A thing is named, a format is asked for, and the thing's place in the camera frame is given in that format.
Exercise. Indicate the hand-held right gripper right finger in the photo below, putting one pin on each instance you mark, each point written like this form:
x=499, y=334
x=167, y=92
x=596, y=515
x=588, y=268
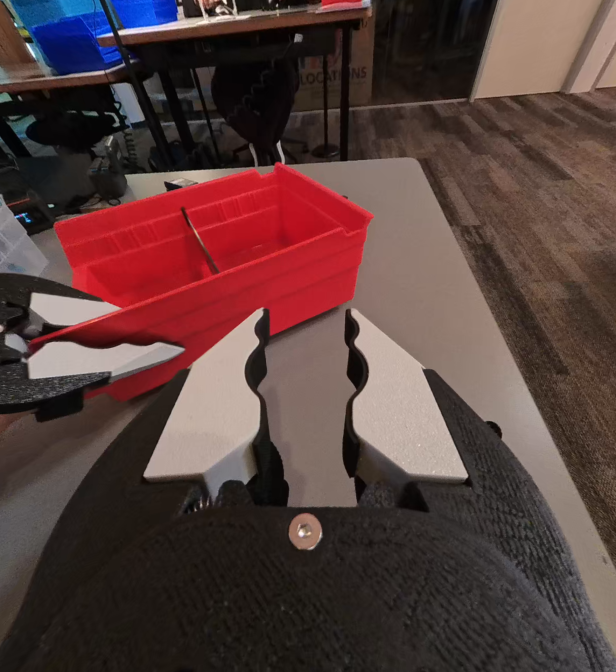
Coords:
x=402, y=420

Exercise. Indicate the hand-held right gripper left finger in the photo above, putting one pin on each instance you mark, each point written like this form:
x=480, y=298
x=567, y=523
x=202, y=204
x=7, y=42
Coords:
x=208, y=420

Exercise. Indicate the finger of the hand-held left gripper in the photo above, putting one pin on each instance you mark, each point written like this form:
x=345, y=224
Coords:
x=61, y=309
x=77, y=362

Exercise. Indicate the red plastic bin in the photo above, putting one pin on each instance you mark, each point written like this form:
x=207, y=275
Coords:
x=266, y=283

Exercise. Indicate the black device with display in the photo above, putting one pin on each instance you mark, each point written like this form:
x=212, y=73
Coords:
x=32, y=215

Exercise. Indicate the black bin divider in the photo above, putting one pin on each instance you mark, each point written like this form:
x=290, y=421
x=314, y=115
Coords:
x=203, y=244

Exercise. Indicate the small black device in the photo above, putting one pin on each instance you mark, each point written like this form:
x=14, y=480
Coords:
x=180, y=184

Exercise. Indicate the black office chair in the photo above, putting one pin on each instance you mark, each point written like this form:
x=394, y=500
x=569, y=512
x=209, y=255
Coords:
x=71, y=131

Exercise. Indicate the wooden desk with black legs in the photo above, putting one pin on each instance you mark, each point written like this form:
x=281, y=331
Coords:
x=35, y=78
x=234, y=26

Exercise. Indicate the black tripod pole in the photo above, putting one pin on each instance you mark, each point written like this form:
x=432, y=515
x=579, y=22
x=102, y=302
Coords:
x=129, y=68

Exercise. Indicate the blue plastic bin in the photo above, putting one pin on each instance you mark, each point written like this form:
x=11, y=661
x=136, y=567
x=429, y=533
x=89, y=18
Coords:
x=145, y=10
x=77, y=47

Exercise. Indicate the black bag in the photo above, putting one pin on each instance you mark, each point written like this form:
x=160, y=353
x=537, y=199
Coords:
x=255, y=99

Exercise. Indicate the printed cardboard box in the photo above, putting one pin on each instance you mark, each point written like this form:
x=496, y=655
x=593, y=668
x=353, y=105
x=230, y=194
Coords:
x=358, y=68

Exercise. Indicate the dark glass door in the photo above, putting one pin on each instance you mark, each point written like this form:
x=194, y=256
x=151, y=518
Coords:
x=428, y=47

